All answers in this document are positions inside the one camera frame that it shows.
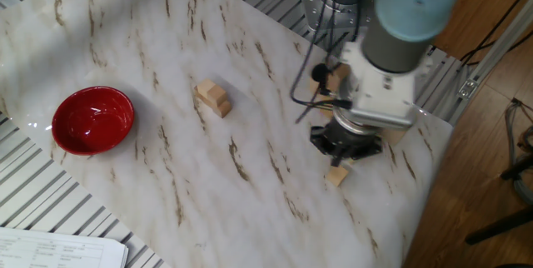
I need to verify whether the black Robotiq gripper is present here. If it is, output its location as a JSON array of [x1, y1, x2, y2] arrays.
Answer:
[[309, 121, 385, 168]]

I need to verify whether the white printed paper stack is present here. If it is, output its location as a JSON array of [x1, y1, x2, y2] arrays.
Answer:
[[0, 226, 129, 268]]

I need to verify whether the black chair base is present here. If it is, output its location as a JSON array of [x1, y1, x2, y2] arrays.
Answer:
[[464, 155, 533, 246]]

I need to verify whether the white marble pattern board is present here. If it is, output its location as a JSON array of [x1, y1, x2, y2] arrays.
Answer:
[[0, 0, 454, 268]]

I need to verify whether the red bowl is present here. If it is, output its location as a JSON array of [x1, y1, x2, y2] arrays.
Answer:
[[51, 86, 136, 156]]

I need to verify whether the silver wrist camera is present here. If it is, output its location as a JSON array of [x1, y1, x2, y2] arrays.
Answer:
[[332, 103, 417, 132]]

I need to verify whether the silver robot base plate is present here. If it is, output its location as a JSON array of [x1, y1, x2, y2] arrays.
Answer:
[[298, 0, 376, 51]]

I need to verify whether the aluminium frame profile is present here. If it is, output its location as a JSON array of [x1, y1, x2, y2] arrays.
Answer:
[[448, 0, 533, 127]]

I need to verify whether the grey cable bundle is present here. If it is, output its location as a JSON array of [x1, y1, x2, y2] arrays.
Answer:
[[504, 97, 533, 206]]

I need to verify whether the black floor cable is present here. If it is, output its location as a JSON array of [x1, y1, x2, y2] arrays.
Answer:
[[460, 0, 533, 67]]

